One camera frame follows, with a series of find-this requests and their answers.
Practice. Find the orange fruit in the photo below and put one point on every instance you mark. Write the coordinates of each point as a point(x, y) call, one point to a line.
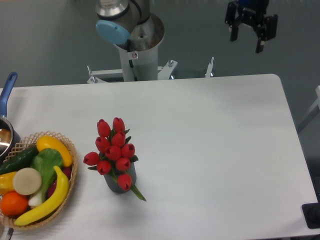
point(14, 204)

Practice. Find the black device at edge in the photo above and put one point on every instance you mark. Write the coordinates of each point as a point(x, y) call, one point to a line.
point(311, 212)

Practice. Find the woven wicker basket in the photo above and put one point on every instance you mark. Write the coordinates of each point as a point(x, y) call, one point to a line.
point(26, 143)

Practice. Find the grey ribbed vase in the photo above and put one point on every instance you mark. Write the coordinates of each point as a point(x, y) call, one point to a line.
point(121, 181)

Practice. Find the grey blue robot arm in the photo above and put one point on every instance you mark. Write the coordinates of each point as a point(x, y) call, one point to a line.
point(131, 26)

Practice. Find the blue handled saucepan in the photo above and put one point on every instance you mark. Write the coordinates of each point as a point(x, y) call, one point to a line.
point(8, 136)

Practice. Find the beige round disc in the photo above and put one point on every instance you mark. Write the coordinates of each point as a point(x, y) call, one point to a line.
point(27, 181)

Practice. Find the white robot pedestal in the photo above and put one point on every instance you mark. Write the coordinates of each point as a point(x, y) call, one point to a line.
point(139, 56)

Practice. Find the green bok choy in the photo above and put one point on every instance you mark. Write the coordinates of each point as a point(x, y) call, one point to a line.
point(44, 163)

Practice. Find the red tulip bouquet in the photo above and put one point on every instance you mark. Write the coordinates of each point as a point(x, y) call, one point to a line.
point(114, 151)

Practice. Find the white table leg frame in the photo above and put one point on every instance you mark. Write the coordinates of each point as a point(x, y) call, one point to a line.
point(311, 112)

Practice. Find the dark red vegetable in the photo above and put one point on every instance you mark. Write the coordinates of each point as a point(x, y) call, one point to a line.
point(68, 172)

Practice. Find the yellow bell pepper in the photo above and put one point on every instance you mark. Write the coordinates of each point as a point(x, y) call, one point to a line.
point(6, 182)

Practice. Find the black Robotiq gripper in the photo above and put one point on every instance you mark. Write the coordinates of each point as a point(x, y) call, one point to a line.
point(251, 13)

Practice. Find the yellow banana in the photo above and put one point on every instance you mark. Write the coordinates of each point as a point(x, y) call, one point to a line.
point(50, 205)

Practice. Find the green cucumber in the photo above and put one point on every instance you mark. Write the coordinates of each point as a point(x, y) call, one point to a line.
point(19, 161)

